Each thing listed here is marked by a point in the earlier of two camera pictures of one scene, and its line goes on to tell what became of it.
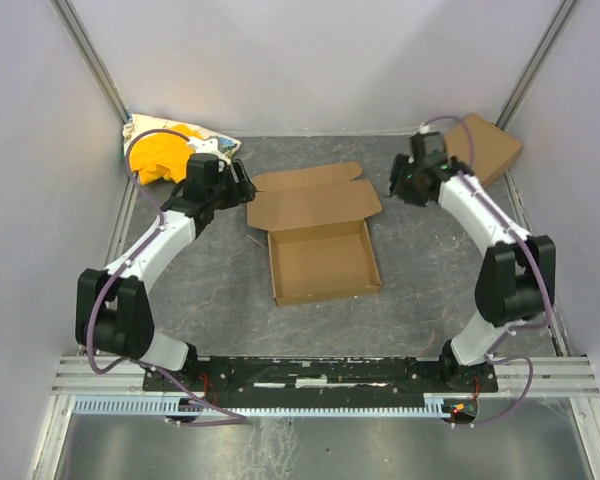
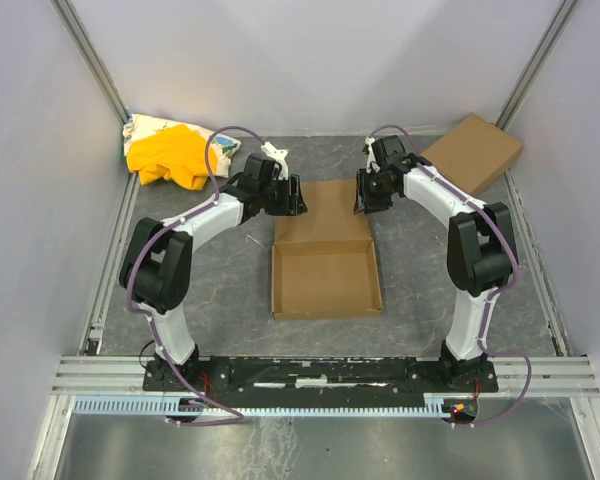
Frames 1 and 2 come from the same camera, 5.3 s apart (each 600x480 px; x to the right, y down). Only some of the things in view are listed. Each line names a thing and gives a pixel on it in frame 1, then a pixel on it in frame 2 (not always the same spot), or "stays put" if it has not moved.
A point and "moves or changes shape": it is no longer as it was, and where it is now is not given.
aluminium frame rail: x=577 y=376 stays put
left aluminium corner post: x=80 y=37 stays put
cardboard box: x=319 y=244 moves or changes shape
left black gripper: x=238 y=185 to x=290 y=197
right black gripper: x=403 y=179 to x=365 y=190
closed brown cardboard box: x=493 y=148 stays put
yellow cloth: x=156 y=154 stays put
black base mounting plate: x=252 y=382 stays put
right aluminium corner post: x=521 y=88 stays put
